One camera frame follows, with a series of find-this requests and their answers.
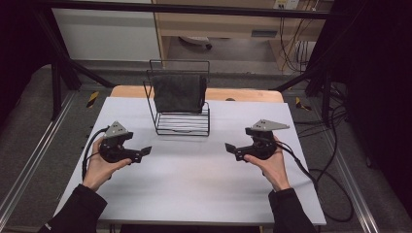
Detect white cabinet panel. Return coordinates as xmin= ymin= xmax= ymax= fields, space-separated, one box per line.
xmin=48 ymin=8 xmax=161 ymax=62

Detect black floor cables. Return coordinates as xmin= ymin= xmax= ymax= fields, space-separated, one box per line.
xmin=292 ymin=82 xmax=349 ymax=183

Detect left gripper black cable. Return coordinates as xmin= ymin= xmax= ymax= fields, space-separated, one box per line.
xmin=81 ymin=126 xmax=110 ymax=183

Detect black frame crossbar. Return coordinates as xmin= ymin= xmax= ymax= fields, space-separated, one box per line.
xmin=32 ymin=0 xmax=338 ymax=19

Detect dark grey towel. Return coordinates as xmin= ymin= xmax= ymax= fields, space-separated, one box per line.
xmin=151 ymin=74 xmax=208 ymax=115

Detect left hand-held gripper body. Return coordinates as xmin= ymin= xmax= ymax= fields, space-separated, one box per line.
xmin=97 ymin=120 xmax=144 ymax=165

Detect white power strip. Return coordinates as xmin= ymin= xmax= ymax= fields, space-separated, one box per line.
xmin=273 ymin=0 xmax=300 ymax=10

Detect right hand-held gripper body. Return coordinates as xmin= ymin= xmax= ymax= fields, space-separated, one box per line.
xmin=233 ymin=118 xmax=291 ymax=162

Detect white table board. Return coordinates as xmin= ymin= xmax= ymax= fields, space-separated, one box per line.
xmin=52 ymin=96 xmax=327 ymax=226

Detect wooden desk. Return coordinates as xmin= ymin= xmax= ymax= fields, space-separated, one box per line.
xmin=152 ymin=0 xmax=334 ymax=71

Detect person's right hand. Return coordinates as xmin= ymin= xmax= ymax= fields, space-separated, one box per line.
xmin=243 ymin=135 xmax=292 ymax=192

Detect yellow black tape marker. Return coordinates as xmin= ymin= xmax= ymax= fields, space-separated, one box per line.
xmin=86 ymin=90 xmax=100 ymax=109
xmin=294 ymin=96 xmax=313 ymax=112

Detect black wire rack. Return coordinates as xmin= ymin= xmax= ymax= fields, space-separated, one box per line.
xmin=142 ymin=58 xmax=211 ymax=137

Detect wooden table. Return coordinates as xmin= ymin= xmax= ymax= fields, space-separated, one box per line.
xmin=110 ymin=84 xmax=285 ymax=104

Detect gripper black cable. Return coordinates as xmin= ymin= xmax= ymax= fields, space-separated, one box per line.
xmin=81 ymin=126 xmax=110 ymax=183
xmin=276 ymin=140 xmax=355 ymax=223

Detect hanging desk cables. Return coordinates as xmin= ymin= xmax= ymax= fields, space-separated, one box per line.
xmin=279 ymin=17 xmax=317 ymax=73

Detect person's left hand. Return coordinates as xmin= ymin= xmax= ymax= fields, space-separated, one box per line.
xmin=82 ymin=137 xmax=133 ymax=192

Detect chair base with caster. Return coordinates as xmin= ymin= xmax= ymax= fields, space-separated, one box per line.
xmin=178 ymin=35 xmax=214 ymax=50

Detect dark curtain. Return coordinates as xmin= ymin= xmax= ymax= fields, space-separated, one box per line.
xmin=0 ymin=0 xmax=52 ymax=130
xmin=310 ymin=0 xmax=412 ymax=208

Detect black metal stand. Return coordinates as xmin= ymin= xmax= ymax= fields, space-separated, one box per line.
xmin=32 ymin=6 xmax=116 ymax=121
xmin=273 ymin=64 xmax=334 ymax=127

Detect aluminium rail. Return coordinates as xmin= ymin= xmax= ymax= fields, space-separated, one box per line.
xmin=0 ymin=91 xmax=77 ymax=221
xmin=319 ymin=129 xmax=380 ymax=233

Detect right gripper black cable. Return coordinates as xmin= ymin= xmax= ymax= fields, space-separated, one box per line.
xmin=276 ymin=140 xmax=355 ymax=223

